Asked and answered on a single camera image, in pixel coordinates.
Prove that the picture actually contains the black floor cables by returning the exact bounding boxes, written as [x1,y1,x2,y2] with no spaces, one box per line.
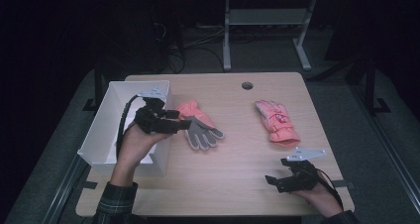
[152,19,226,74]

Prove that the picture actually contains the person's right hand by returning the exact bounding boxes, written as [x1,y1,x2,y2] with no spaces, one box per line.
[291,176,345,218]

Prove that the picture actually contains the white metal stand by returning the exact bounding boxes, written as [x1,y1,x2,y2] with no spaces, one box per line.
[222,0,318,72]

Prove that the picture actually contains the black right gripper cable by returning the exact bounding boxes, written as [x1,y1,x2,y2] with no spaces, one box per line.
[313,168,345,208]

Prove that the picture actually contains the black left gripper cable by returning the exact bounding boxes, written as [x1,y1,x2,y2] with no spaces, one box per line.
[115,94,141,159]

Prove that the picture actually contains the pink padded glove with print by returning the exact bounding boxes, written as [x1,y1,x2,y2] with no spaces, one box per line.
[255,99,301,148]

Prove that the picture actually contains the person's left hand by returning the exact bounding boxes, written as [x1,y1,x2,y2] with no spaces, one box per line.
[117,123,173,169]

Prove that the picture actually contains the white storage box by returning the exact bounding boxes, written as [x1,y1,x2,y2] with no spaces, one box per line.
[77,79,174,178]

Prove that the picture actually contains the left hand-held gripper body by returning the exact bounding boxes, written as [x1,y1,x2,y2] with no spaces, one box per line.
[133,86,172,135]

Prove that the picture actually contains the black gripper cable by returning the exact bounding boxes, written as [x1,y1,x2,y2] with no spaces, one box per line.
[115,94,141,159]
[313,168,345,208]

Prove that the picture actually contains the black metal stand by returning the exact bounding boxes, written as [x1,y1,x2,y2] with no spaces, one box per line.
[82,35,107,112]
[346,52,392,114]

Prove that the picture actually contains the grey knit glove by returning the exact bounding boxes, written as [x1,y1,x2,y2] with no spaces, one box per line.
[185,115,226,152]

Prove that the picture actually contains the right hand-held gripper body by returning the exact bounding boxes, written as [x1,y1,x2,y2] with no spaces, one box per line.
[282,147,327,193]

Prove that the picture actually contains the grey floor rail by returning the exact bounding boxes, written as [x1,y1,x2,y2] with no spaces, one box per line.
[43,156,87,224]
[350,84,420,205]

